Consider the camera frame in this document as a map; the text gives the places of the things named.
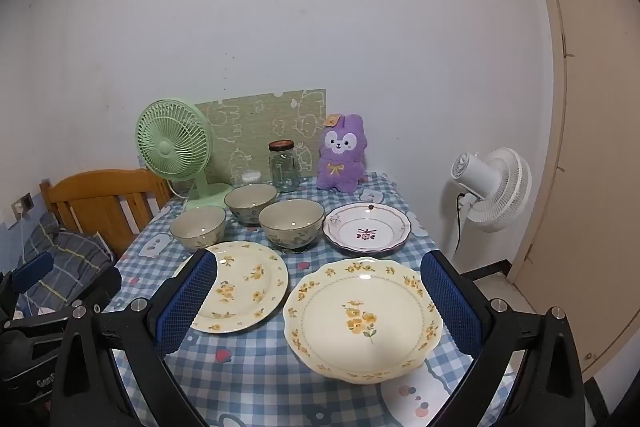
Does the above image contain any wall socket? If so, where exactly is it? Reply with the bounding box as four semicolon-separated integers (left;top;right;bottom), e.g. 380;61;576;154
11;193;35;220

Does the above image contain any glass jar with dark lid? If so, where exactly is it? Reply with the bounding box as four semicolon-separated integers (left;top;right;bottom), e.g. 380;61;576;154
268;140;301;193

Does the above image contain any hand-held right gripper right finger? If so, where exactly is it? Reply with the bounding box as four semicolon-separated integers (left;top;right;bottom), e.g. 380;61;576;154
420;249;586;427

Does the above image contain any white standing fan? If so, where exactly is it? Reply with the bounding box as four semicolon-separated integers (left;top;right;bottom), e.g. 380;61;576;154
450;147;533;258

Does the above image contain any green printed wall mat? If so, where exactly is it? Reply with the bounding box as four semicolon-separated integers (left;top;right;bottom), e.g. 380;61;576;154
194;89;328;186

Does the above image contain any beige door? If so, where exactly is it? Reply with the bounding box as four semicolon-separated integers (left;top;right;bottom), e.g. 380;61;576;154
512;0;640;383

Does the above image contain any white plate with red pattern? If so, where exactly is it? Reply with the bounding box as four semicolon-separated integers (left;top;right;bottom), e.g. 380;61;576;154
322;202;414;256

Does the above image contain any white fan cable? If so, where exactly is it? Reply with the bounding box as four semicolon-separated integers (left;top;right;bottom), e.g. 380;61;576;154
167;179;193;208

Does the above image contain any green desk fan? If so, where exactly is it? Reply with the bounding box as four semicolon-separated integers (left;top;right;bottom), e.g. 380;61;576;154
136;98;233;212

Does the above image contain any black fan cable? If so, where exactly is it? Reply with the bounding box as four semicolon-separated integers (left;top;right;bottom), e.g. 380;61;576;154
454;193;471;253

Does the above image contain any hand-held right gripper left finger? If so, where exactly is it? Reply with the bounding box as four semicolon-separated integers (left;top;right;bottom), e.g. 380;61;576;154
47;249;218;427

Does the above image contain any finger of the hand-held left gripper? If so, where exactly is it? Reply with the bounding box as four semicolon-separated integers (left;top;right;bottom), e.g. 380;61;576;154
11;252;55;295
69;265;122;309

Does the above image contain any grey plaid cloth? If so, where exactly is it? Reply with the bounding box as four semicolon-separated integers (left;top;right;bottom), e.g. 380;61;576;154
15;211;117;313

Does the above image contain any scalloped yellow floral plate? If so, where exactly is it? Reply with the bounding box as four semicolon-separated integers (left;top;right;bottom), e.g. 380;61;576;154
283;258;443;384

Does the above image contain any round yellow floral plate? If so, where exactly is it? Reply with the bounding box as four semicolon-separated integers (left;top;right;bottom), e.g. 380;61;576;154
172;241;289;334

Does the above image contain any blue checked tablecloth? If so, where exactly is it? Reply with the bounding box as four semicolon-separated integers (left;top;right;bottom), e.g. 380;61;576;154
107;171;521;427

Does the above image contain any beige ceramic bowl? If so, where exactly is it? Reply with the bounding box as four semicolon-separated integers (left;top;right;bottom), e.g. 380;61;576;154
258;199;325;253
169;205;227;251
223;182;279;226

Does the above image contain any purple plush toy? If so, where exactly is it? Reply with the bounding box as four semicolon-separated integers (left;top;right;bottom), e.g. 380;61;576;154
315;113;368;194

